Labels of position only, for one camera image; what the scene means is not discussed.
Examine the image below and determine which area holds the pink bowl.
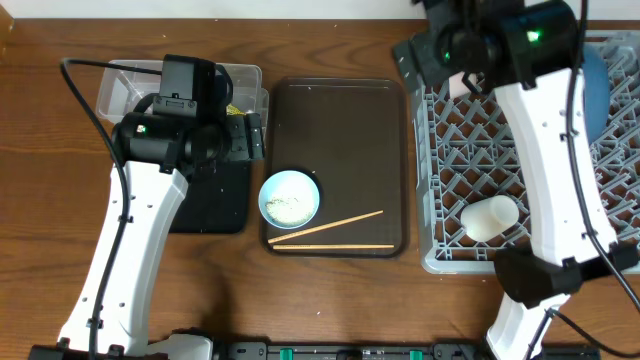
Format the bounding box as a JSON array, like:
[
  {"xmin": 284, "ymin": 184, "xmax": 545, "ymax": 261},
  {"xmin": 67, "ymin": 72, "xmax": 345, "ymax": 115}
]
[{"xmin": 448, "ymin": 72, "xmax": 479, "ymax": 99}]

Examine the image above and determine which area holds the clear plastic bin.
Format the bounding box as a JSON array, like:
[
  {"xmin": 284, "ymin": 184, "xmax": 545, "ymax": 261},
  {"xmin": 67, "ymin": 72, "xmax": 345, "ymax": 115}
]
[{"xmin": 95, "ymin": 59, "xmax": 270, "ymax": 144}]

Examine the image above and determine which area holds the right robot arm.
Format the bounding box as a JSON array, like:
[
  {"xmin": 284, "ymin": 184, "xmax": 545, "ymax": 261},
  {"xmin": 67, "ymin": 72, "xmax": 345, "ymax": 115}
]
[{"xmin": 393, "ymin": 1, "xmax": 639, "ymax": 359}]

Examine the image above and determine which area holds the brown serving tray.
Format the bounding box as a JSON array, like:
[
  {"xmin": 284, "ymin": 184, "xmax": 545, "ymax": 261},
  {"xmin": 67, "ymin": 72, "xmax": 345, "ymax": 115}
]
[{"xmin": 260, "ymin": 77, "xmax": 409, "ymax": 259}]

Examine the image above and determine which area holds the yellow snack wrapper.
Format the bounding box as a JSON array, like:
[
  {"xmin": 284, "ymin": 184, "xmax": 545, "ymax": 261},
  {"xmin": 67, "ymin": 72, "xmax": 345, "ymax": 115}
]
[{"xmin": 226, "ymin": 104, "xmax": 245, "ymax": 115}]

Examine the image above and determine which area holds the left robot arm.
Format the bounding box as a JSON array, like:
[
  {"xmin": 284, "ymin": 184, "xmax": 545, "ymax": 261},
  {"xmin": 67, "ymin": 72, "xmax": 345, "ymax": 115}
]
[{"xmin": 29, "ymin": 112, "xmax": 263, "ymax": 359}]

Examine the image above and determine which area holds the white cup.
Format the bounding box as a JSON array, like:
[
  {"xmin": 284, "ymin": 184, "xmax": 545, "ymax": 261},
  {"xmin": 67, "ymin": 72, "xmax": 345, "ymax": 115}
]
[{"xmin": 460, "ymin": 195, "xmax": 519, "ymax": 243}]

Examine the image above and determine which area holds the light blue bowl with rice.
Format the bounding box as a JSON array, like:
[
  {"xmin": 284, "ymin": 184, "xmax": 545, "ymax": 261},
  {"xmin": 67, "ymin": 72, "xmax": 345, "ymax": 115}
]
[{"xmin": 258, "ymin": 170, "xmax": 320, "ymax": 230}]

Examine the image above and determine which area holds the black tray bin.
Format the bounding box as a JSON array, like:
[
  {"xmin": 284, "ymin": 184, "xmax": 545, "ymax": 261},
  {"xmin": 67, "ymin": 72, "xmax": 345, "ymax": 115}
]
[{"xmin": 170, "ymin": 162, "xmax": 251, "ymax": 234}]

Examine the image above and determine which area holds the grey dishwasher rack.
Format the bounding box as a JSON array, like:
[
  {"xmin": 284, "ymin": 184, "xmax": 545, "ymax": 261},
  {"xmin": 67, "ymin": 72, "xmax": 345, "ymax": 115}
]
[{"xmin": 410, "ymin": 30, "xmax": 639, "ymax": 274}]

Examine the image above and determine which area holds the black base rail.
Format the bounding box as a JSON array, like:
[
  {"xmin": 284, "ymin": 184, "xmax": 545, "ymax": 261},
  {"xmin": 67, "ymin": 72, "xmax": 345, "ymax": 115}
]
[{"xmin": 26, "ymin": 342, "xmax": 601, "ymax": 360}]

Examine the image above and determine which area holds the dark blue plate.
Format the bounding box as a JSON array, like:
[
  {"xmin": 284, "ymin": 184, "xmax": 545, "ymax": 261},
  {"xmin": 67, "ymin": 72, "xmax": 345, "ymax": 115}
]
[{"xmin": 582, "ymin": 45, "xmax": 610, "ymax": 144}]

